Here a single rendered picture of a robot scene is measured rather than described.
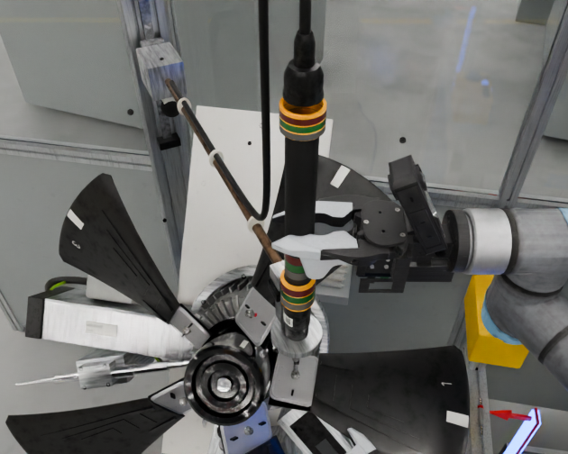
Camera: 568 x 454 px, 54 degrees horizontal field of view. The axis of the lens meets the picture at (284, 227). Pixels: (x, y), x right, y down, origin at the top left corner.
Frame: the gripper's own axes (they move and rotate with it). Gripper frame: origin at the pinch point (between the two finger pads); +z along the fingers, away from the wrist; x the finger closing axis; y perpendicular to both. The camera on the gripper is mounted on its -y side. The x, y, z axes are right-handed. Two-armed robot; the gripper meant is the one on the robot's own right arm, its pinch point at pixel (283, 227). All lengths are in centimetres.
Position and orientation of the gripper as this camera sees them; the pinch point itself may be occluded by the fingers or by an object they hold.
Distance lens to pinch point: 61.5
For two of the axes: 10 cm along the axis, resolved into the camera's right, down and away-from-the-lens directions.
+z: -10.0, 0.0, 0.0
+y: 0.0, 7.2, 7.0
